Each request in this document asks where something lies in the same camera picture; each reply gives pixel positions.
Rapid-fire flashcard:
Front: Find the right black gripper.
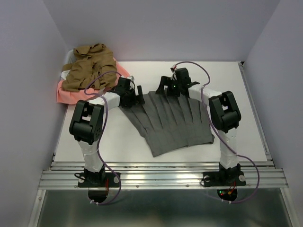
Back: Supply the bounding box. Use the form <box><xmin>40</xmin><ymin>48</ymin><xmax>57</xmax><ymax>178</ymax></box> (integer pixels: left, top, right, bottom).
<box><xmin>154</xmin><ymin>76</ymin><xmax>181</xmax><ymax>96</ymax></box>

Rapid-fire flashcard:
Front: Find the grey pleated skirt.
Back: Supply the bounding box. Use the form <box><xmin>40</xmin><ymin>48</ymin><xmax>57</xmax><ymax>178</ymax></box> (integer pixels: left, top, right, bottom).
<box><xmin>121</xmin><ymin>91</ymin><xmax>214</xmax><ymax>157</ymax></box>

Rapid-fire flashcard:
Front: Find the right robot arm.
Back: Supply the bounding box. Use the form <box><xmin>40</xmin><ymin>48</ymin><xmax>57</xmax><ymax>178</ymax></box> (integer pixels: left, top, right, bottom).
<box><xmin>156</xmin><ymin>66</ymin><xmax>241</xmax><ymax>186</ymax></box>

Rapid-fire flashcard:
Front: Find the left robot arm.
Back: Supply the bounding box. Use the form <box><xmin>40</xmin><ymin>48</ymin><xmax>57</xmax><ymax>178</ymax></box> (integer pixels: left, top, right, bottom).
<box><xmin>69</xmin><ymin>76</ymin><xmax>144</xmax><ymax>186</ymax></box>

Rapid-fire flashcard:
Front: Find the tan brown skirt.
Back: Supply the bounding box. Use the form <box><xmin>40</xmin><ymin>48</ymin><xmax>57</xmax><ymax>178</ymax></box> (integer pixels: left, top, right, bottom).
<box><xmin>62</xmin><ymin>44</ymin><xmax>117</xmax><ymax>92</ymax></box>

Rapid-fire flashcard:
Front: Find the pink skirt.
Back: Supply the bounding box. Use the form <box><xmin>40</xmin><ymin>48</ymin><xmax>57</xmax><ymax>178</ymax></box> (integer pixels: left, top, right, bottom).
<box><xmin>56</xmin><ymin>61</ymin><xmax>130</xmax><ymax>105</ymax></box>

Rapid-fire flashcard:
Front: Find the white garment under pile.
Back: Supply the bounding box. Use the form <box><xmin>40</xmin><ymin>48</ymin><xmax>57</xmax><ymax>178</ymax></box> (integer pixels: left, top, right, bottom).
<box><xmin>61</xmin><ymin>49</ymin><xmax>76</xmax><ymax>80</ymax></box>

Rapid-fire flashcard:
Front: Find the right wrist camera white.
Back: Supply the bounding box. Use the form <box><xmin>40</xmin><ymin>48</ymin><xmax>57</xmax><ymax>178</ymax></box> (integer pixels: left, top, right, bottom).
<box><xmin>170</xmin><ymin>65</ymin><xmax>177</xmax><ymax>80</ymax></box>

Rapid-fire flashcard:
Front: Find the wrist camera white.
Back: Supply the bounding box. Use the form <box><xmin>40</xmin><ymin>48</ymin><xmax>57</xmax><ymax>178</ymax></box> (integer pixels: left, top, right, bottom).
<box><xmin>127</xmin><ymin>76</ymin><xmax>134</xmax><ymax>82</ymax></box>
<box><xmin>170</xmin><ymin>65</ymin><xmax>177</xmax><ymax>80</ymax></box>

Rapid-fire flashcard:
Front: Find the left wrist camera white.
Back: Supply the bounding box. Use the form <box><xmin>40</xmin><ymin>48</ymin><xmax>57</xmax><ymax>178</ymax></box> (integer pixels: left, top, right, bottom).
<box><xmin>127</xmin><ymin>76</ymin><xmax>134</xmax><ymax>82</ymax></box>

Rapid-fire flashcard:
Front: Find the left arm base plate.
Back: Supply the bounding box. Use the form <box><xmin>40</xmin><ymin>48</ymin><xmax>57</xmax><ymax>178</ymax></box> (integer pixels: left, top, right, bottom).
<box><xmin>74</xmin><ymin>172</ymin><xmax>119</xmax><ymax>188</ymax></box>

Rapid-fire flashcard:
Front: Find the aluminium mounting rail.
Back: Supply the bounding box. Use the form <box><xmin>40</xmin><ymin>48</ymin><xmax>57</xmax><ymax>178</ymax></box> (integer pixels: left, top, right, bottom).
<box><xmin>38</xmin><ymin>161</ymin><xmax>288</xmax><ymax>190</ymax></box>

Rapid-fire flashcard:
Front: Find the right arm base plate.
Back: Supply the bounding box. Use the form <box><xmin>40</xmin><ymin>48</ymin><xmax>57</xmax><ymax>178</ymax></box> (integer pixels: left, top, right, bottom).
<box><xmin>200</xmin><ymin>170</ymin><xmax>246</xmax><ymax>187</ymax></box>

